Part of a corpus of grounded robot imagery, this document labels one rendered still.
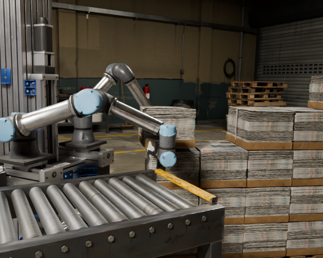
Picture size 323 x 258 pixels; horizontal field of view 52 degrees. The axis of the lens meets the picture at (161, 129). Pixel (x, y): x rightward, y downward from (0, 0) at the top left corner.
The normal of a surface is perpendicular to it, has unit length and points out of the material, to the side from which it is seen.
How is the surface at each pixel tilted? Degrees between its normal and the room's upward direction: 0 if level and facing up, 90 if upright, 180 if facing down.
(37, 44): 90
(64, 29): 90
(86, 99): 88
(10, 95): 90
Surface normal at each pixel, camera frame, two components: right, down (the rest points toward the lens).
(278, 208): 0.13, 0.14
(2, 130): -0.21, 0.18
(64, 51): 0.48, 0.13
